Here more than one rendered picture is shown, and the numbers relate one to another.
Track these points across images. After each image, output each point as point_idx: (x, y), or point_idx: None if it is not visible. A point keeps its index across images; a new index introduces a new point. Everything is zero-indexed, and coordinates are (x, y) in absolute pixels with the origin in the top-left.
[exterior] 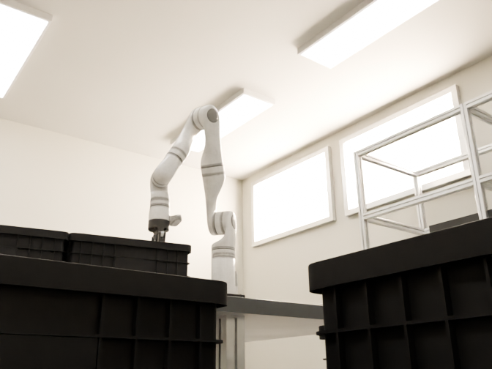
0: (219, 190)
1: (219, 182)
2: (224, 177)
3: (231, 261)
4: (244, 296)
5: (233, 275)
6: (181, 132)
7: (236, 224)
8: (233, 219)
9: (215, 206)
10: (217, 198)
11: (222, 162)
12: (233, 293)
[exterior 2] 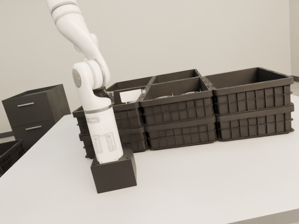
0: (71, 41)
1: (63, 36)
2: (57, 28)
3: (87, 125)
4: (90, 168)
5: (92, 141)
6: None
7: (79, 79)
8: (73, 76)
9: (90, 54)
10: (80, 46)
11: (50, 10)
12: (97, 159)
